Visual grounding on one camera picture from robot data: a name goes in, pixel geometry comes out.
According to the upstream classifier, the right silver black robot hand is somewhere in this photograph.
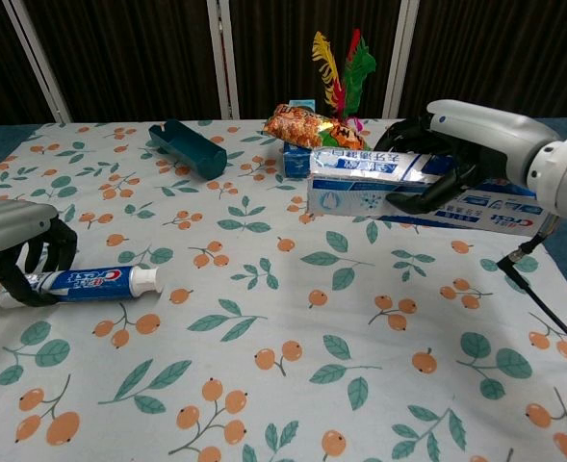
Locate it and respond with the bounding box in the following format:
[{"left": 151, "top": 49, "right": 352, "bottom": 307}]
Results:
[{"left": 374, "top": 98, "right": 561, "bottom": 216}]

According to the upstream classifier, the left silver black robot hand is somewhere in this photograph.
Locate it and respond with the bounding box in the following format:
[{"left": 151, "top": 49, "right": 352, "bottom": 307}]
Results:
[{"left": 0, "top": 198, "right": 79, "bottom": 308}]

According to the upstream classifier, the blue white toothpaste tube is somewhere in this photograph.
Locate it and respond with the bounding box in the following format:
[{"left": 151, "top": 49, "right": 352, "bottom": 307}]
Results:
[{"left": 0, "top": 266, "right": 162, "bottom": 310}]

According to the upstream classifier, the blue white toothpaste box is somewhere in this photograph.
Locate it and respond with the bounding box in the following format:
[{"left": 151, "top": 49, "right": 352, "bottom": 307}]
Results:
[{"left": 306, "top": 147, "right": 554, "bottom": 238}]

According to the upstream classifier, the small blue carton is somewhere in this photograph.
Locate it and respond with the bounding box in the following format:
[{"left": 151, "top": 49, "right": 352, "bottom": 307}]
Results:
[{"left": 281, "top": 98, "right": 321, "bottom": 180}]

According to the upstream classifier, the colourful feather shuttlecock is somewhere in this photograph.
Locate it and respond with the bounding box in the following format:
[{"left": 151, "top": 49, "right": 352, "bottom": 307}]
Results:
[{"left": 311, "top": 28, "right": 377, "bottom": 132}]

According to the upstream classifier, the orange green snack bag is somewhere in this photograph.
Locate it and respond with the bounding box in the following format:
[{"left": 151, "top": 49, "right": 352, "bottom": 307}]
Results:
[{"left": 263, "top": 102, "right": 374, "bottom": 153}]

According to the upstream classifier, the teal plastic trough holder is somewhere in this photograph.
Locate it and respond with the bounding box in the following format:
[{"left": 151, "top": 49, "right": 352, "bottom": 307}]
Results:
[{"left": 147, "top": 118, "right": 229, "bottom": 182}]

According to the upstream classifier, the floral leaf print tablecloth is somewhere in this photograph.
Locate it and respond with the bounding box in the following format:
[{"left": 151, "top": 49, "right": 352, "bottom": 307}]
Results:
[{"left": 0, "top": 117, "right": 567, "bottom": 462}]

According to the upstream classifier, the white partition frame post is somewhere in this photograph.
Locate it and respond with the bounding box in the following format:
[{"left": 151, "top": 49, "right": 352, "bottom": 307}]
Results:
[
  {"left": 0, "top": 0, "right": 73, "bottom": 124},
  {"left": 380, "top": 0, "right": 422, "bottom": 119},
  {"left": 205, "top": 0, "right": 242, "bottom": 121}
]

